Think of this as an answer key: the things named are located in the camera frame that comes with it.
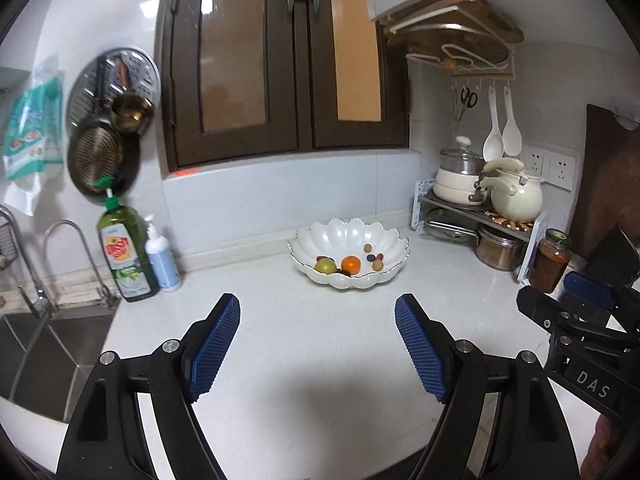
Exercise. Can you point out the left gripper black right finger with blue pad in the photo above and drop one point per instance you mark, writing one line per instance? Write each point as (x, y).
(529, 438)

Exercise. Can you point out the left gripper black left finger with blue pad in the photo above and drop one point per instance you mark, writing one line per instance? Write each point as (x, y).
(105, 438)

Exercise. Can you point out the small red fruit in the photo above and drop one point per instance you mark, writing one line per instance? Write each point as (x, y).
(378, 264)

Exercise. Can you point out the orange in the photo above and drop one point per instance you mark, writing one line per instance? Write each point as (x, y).
(351, 265)

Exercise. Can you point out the yellow-green apple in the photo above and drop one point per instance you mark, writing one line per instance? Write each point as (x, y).
(325, 266)

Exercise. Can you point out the white metal kitchen shelf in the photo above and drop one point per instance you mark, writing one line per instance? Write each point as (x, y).
(530, 233)

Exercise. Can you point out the steel sink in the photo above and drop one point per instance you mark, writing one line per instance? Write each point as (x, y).
(45, 363)

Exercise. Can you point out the glass jar with sauce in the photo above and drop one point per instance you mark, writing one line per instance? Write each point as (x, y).
(551, 259)

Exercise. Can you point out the stainless steel pot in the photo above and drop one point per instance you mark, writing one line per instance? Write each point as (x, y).
(499, 250)

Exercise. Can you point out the chrome faucet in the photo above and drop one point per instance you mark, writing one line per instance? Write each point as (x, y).
(75, 275)

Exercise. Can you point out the dark wooden board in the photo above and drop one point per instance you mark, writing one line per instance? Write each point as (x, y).
(609, 187)

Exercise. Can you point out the cream teapot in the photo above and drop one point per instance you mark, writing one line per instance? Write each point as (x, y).
(514, 193)

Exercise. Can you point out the white blue pump bottle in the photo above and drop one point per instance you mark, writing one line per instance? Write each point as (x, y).
(162, 260)

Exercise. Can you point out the steel lid under shelf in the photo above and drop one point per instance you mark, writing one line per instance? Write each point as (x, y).
(446, 225)

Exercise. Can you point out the green dish soap bottle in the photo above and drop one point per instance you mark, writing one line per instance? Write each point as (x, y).
(122, 242)

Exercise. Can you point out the white rice spoon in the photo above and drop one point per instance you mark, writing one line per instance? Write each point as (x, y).
(511, 135)

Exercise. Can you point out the white slotted spoon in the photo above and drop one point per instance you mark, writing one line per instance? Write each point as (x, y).
(493, 144)

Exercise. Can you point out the cream pot with glass lid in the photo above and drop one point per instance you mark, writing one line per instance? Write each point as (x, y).
(458, 173)

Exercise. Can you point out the round mesh strainer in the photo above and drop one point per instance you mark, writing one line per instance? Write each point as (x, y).
(95, 153)

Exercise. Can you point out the white scalloped fruit bowl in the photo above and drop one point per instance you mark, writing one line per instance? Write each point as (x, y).
(337, 239)

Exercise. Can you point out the black scissors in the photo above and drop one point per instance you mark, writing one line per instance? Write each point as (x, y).
(468, 99)

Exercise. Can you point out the plastic bag pack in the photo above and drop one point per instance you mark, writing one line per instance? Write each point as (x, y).
(32, 145)

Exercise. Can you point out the small brass pot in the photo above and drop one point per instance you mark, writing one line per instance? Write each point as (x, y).
(131, 113)

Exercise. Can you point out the round wooden cutting board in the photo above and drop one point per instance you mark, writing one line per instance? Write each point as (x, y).
(470, 24)

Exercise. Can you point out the white wall socket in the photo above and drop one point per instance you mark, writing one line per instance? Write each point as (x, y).
(561, 171)
(533, 159)

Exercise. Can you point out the wall rack with hooks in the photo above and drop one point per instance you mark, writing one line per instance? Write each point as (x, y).
(466, 65)

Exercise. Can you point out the dark wooden window frame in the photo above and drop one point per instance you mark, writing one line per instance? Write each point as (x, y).
(251, 78)

